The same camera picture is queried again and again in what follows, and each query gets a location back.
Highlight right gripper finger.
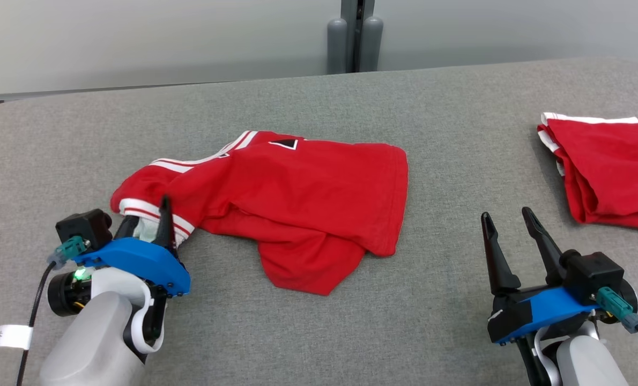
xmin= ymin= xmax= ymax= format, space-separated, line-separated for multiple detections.
xmin=522 ymin=207 xmax=567 ymax=287
xmin=481 ymin=212 xmax=522 ymax=296

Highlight red jersey white sleeves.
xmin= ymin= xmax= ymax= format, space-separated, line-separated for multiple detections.
xmin=110 ymin=130 xmax=410 ymax=296

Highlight black left cable teal connector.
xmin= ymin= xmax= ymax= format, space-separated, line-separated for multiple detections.
xmin=16 ymin=236 xmax=90 ymax=386

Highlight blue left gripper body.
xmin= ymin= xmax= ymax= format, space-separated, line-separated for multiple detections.
xmin=73 ymin=237 xmax=191 ymax=298

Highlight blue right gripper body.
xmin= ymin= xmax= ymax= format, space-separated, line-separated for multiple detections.
xmin=487 ymin=286 xmax=599 ymax=345

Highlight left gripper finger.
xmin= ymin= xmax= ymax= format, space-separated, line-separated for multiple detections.
xmin=114 ymin=214 xmax=144 ymax=240
xmin=154 ymin=195 xmax=180 ymax=259

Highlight white paper cable label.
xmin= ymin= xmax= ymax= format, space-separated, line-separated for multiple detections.
xmin=0 ymin=324 xmax=33 ymax=351

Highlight grey cylindrical post foot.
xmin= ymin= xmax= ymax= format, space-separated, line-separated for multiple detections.
xmin=327 ymin=18 xmax=348 ymax=75
xmin=359 ymin=16 xmax=384 ymax=72

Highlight grey metal partition post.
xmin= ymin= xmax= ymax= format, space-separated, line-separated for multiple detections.
xmin=340 ymin=0 xmax=376 ymax=73

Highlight red basketball shorts white stripes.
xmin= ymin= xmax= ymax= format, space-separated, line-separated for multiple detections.
xmin=537 ymin=112 xmax=638 ymax=233

